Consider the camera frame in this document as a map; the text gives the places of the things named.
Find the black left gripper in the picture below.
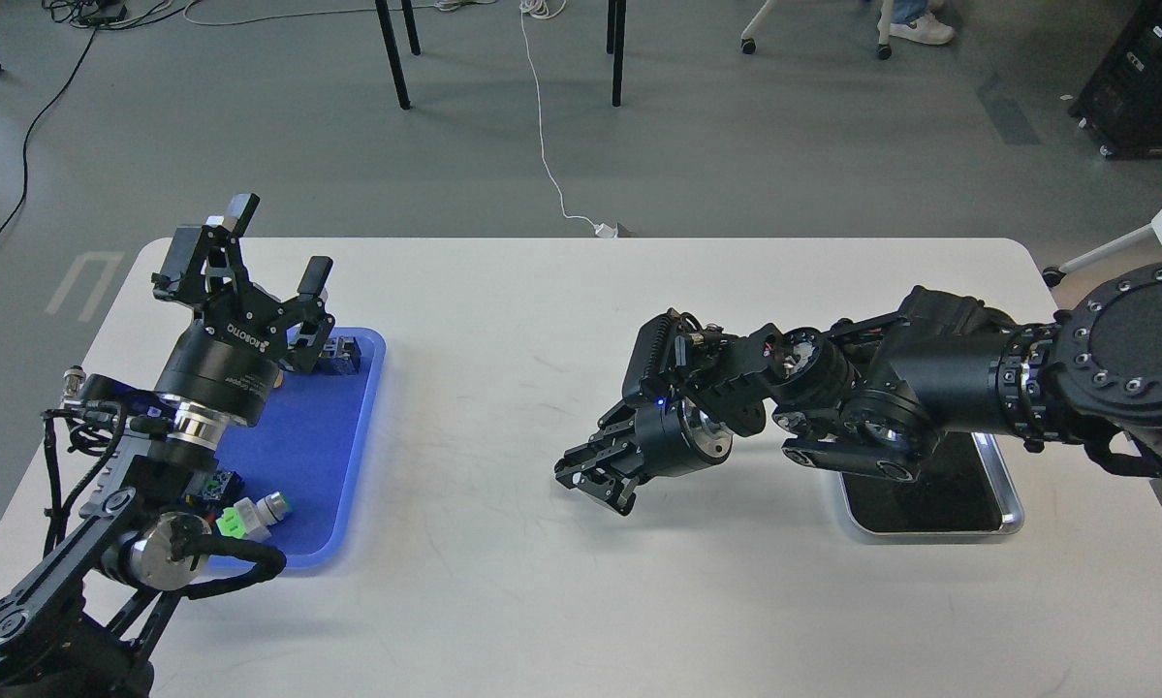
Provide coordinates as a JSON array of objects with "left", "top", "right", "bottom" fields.
[{"left": 151, "top": 193, "right": 335, "bottom": 426}]

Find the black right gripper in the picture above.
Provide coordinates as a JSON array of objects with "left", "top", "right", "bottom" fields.
[{"left": 554, "top": 402, "right": 733, "bottom": 516}]

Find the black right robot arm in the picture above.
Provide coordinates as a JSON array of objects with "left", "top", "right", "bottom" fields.
[{"left": 553, "top": 262, "right": 1162, "bottom": 514}]

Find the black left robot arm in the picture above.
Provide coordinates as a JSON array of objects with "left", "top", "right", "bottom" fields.
[{"left": 0, "top": 193, "right": 335, "bottom": 697}]

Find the blue plastic tray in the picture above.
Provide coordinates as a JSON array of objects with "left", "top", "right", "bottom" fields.
[{"left": 217, "top": 328, "right": 386, "bottom": 570}]

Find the black table leg left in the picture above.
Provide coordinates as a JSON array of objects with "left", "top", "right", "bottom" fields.
[{"left": 375, "top": 0, "right": 422, "bottom": 111}]

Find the black table leg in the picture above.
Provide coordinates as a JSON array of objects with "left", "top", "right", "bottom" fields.
[
  {"left": 607, "top": 0, "right": 627, "bottom": 108},
  {"left": 375, "top": 0, "right": 422, "bottom": 111}
]

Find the silver metal tray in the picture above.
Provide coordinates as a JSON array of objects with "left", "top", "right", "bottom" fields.
[{"left": 840, "top": 432, "right": 1024, "bottom": 544}]

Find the white office chair base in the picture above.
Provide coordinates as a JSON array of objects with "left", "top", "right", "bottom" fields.
[{"left": 738, "top": 1, "right": 894, "bottom": 62}]

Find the black table leg right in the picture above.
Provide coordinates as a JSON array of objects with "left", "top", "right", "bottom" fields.
[{"left": 607, "top": 0, "right": 627, "bottom": 108}]

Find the white sneaker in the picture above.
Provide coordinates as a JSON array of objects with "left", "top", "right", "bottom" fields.
[{"left": 888, "top": 12, "right": 956, "bottom": 46}]

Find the black equipment case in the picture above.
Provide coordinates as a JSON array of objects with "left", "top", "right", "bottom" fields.
[{"left": 1068, "top": 1, "right": 1162, "bottom": 159}]

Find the green push button switch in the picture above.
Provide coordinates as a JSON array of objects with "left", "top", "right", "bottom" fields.
[{"left": 287, "top": 334, "right": 361, "bottom": 376}]

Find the black push button switch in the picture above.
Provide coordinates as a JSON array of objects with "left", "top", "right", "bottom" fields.
[{"left": 182, "top": 469, "right": 245, "bottom": 509}]

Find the white green selector switch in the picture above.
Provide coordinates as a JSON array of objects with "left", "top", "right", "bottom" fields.
[{"left": 214, "top": 492, "right": 294, "bottom": 542}]

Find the black cable on floor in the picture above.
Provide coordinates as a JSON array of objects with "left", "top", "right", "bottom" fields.
[{"left": 0, "top": 0, "right": 184, "bottom": 352}]

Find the white cable on floor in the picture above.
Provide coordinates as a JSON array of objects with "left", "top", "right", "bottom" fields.
[{"left": 521, "top": 0, "right": 603, "bottom": 233}]

